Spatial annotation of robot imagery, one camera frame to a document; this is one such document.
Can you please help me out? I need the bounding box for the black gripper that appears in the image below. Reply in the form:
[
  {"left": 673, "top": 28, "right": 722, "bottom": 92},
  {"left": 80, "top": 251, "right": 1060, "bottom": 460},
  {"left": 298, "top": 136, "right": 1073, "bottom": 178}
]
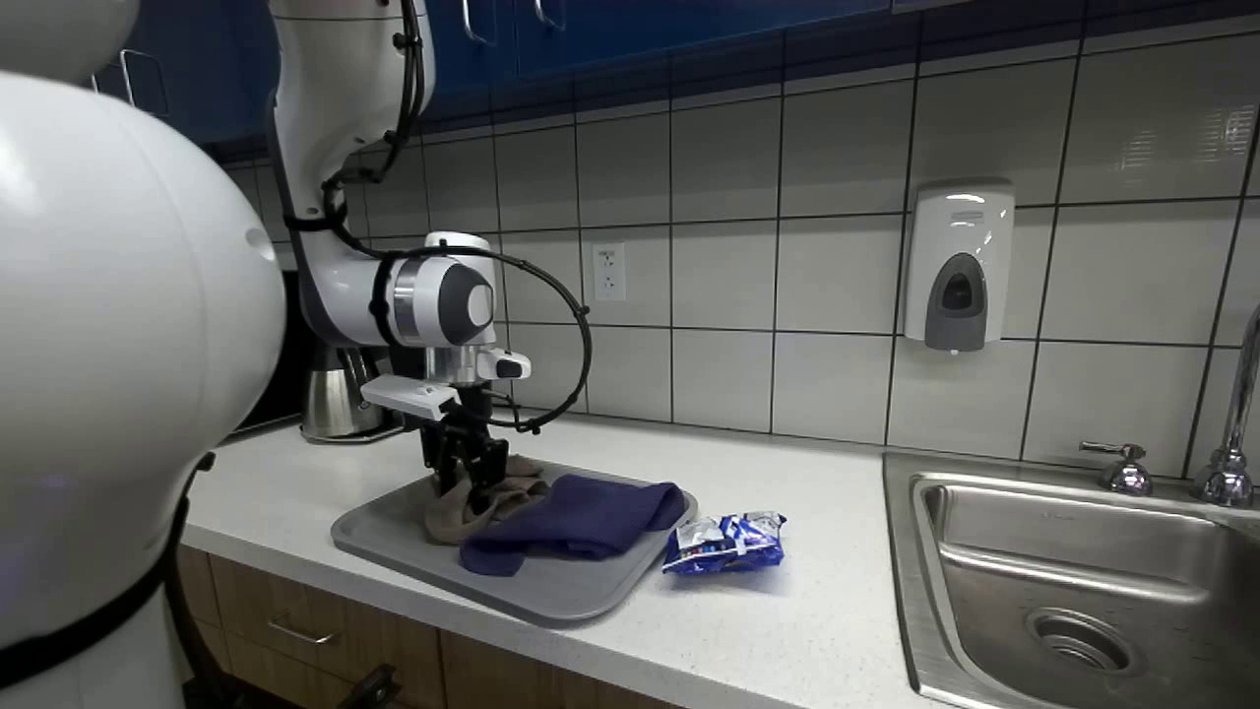
[{"left": 417, "top": 381, "right": 510, "bottom": 522}]

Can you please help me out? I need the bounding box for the dark blue towel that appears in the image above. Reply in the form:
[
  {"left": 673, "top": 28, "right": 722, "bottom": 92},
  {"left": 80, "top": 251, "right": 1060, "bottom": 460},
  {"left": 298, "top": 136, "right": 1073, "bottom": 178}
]
[{"left": 458, "top": 472, "right": 694, "bottom": 578}]

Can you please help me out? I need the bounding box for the grey plastic tray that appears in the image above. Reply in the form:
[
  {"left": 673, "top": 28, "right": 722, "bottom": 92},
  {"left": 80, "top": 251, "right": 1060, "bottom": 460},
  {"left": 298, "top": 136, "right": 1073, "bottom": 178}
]
[{"left": 328, "top": 451, "right": 702, "bottom": 629}]

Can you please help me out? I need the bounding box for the steel coffee carafe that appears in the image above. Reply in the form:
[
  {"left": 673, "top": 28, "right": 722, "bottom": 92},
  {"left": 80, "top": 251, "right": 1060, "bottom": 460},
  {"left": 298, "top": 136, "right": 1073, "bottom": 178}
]
[{"left": 294, "top": 345, "right": 411, "bottom": 451}]

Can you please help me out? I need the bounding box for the wide wooden drawer front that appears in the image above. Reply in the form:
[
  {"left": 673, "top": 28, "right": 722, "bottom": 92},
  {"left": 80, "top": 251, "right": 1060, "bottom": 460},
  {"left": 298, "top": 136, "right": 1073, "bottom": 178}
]
[{"left": 191, "top": 548, "right": 447, "bottom": 709}]

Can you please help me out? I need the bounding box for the narrow wooden drawer front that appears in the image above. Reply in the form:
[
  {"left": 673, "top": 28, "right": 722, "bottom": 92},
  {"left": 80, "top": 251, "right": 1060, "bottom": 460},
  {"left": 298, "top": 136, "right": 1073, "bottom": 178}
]
[{"left": 436, "top": 628, "right": 694, "bottom": 709}]

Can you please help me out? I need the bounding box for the blue white snack bag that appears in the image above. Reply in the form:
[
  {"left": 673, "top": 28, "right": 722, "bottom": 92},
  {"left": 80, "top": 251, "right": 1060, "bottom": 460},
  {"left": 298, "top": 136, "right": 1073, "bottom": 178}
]
[{"left": 657, "top": 507, "right": 791, "bottom": 583}]

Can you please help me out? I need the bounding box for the stainless steel sink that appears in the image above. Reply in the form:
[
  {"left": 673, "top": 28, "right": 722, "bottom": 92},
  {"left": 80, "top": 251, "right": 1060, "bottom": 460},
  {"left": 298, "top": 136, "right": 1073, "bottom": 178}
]
[{"left": 879, "top": 451, "right": 1260, "bottom": 709}]

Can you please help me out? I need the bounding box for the chrome faucet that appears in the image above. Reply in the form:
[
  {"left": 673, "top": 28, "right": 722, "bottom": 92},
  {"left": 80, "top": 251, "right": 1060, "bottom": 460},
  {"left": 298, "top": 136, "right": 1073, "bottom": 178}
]
[{"left": 1188, "top": 308, "right": 1260, "bottom": 507}]

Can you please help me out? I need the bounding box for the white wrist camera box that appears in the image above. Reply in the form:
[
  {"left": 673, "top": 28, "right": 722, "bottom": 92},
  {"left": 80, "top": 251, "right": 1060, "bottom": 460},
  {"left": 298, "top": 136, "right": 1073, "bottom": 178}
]
[{"left": 359, "top": 371, "right": 463, "bottom": 425}]

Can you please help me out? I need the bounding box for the silver handle of wide drawer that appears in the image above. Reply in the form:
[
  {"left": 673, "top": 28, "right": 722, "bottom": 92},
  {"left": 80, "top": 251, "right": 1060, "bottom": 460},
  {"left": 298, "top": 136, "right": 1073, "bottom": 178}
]
[{"left": 264, "top": 615, "right": 342, "bottom": 650}]

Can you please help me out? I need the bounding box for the white wall outlet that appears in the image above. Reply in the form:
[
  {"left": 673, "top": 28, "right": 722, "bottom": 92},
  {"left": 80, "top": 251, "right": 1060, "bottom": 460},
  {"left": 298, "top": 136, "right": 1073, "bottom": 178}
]
[{"left": 588, "top": 236, "right": 630, "bottom": 310}]

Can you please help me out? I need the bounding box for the blue wall cabinet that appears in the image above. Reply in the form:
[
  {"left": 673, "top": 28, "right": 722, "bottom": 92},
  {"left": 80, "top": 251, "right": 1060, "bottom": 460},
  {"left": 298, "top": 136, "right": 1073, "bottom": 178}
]
[{"left": 92, "top": 0, "right": 1260, "bottom": 169}]

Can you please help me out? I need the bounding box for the white wall soap dispenser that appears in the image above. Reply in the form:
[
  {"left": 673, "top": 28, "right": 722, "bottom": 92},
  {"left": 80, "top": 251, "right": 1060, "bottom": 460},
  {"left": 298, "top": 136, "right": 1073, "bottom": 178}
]
[{"left": 902, "top": 180, "right": 1020, "bottom": 356}]

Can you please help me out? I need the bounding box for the chrome faucet handle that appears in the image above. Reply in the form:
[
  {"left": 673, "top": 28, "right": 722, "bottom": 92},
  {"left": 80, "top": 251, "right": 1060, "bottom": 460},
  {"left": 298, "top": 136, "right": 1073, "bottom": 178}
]
[{"left": 1073, "top": 438, "right": 1156, "bottom": 501}]

